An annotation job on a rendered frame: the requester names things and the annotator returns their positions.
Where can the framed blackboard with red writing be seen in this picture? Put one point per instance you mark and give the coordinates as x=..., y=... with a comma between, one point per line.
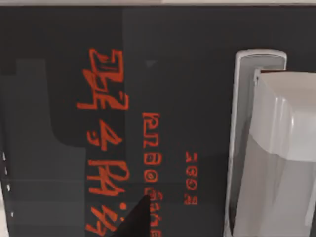
x=61, y=98

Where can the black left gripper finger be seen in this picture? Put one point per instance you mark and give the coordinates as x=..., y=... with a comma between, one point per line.
x=139, y=222

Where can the white blackboard eraser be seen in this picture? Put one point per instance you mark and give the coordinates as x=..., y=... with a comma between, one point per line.
x=279, y=148

